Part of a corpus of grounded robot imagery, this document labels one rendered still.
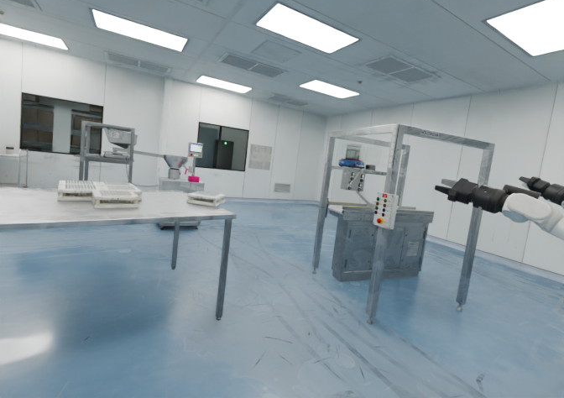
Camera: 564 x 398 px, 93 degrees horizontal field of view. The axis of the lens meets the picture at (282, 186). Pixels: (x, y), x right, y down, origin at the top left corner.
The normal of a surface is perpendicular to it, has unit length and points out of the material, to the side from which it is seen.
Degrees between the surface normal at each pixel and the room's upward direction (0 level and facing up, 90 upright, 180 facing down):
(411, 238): 90
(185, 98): 90
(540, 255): 90
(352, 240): 90
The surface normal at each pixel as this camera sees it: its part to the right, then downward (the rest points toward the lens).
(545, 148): -0.87, -0.06
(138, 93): 0.49, 0.14
